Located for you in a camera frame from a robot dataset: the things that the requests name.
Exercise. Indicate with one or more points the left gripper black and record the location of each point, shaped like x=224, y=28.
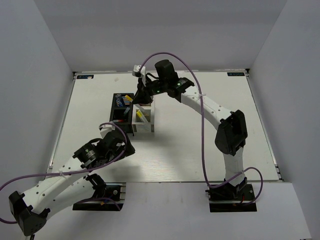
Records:
x=128, y=150

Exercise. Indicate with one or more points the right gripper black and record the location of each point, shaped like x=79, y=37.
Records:
x=144, y=95

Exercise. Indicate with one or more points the yellow cap marker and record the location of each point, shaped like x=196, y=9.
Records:
x=141, y=116

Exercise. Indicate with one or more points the blue white glue tube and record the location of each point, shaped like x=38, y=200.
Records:
x=119, y=100

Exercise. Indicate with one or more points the red refill pen pack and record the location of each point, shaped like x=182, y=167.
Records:
x=119, y=121

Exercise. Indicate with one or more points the pale yellow white marker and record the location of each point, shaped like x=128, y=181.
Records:
x=140, y=108

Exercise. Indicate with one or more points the green thin pen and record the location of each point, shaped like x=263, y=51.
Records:
x=126, y=113

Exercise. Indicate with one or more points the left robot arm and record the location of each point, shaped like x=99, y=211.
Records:
x=74, y=182

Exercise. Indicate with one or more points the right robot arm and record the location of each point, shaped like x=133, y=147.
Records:
x=230, y=125

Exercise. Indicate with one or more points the black pen holder box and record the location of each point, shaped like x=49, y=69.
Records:
x=116, y=113

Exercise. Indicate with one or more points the white pen holder box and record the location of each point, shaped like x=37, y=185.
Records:
x=140, y=128

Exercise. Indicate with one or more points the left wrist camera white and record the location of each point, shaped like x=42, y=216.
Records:
x=105, y=128

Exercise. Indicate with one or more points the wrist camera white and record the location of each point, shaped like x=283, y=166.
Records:
x=139, y=71
x=105, y=128

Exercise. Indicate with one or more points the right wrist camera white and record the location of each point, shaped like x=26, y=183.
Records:
x=139, y=71

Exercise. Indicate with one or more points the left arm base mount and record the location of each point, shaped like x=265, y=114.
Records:
x=101, y=196

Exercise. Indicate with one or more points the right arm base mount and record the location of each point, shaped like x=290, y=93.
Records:
x=230, y=199

